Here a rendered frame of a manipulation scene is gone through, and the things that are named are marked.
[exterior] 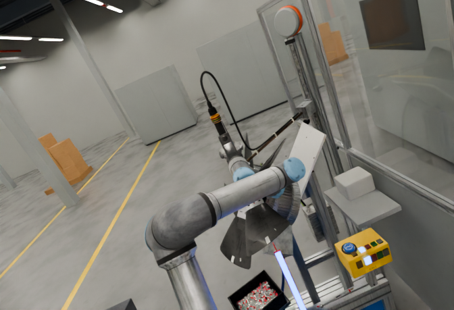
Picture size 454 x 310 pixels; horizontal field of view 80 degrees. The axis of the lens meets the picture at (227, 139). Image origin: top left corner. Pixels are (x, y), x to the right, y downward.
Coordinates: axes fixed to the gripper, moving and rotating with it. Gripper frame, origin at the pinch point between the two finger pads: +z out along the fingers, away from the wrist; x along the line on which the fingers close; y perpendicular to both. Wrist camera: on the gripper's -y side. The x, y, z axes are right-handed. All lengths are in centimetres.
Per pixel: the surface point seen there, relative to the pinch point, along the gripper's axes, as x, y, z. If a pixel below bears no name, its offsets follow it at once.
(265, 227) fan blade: -0.6, 33.1, -21.4
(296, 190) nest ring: 21.3, 36.6, -1.5
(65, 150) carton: -431, 53, 686
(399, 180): 70, 52, -8
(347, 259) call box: 22, 43, -43
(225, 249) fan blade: -24, 54, 2
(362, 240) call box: 31, 43, -38
